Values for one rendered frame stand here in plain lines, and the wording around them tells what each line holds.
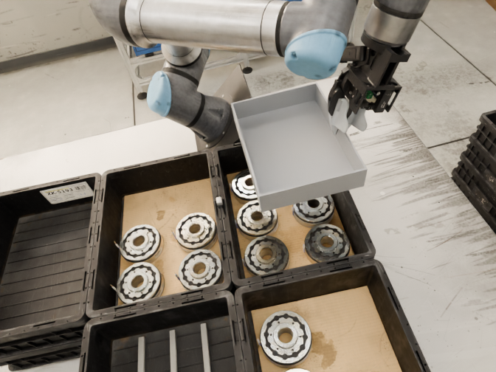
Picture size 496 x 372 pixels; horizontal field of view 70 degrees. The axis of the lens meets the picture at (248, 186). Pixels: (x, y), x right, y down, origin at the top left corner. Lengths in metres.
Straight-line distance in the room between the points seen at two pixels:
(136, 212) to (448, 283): 0.83
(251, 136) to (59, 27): 3.00
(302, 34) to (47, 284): 0.83
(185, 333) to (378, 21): 0.69
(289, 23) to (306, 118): 0.34
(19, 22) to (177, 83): 2.73
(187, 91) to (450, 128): 1.79
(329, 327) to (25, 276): 0.75
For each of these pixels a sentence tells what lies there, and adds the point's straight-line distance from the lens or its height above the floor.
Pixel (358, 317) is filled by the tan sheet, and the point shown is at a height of 0.83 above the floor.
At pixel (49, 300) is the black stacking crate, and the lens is 1.01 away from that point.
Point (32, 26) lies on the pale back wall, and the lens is 3.69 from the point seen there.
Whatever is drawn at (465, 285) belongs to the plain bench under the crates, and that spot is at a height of 0.70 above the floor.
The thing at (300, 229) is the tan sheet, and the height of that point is 0.83.
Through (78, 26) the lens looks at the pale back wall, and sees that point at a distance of 3.62.
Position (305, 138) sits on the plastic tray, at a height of 1.06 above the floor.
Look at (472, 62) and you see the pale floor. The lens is 3.08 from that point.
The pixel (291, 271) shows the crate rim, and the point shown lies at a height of 0.93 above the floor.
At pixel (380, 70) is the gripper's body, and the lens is 0.63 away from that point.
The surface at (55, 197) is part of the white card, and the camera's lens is 1.11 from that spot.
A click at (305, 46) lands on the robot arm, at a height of 1.35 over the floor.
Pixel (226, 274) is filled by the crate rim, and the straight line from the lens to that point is 0.75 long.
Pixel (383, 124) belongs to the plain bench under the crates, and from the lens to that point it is 1.36.
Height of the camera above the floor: 1.60
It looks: 51 degrees down
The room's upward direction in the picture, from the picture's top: 11 degrees counter-clockwise
